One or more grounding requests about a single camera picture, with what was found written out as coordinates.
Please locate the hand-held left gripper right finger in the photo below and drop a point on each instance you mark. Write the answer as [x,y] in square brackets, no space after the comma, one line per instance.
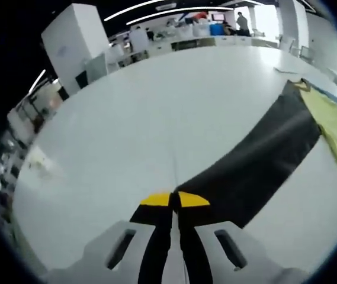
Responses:
[195,254]

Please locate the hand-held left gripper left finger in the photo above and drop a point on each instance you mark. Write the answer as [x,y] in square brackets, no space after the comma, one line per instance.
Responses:
[156,254]

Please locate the yellow garment blue grey sleeves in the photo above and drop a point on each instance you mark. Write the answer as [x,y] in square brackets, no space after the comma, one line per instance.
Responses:
[260,165]

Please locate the grey leaning panel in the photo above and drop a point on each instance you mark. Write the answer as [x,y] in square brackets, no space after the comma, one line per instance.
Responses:
[97,69]

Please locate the long white counter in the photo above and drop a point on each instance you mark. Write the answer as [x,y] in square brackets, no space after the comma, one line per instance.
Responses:
[239,41]

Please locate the white square pillar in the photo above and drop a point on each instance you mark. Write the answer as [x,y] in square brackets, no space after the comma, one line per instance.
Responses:
[73,44]

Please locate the blue container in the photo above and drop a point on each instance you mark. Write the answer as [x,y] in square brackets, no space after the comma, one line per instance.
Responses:
[217,29]

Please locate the pink screen monitor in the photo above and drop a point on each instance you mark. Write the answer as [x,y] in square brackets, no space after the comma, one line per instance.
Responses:
[218,17]

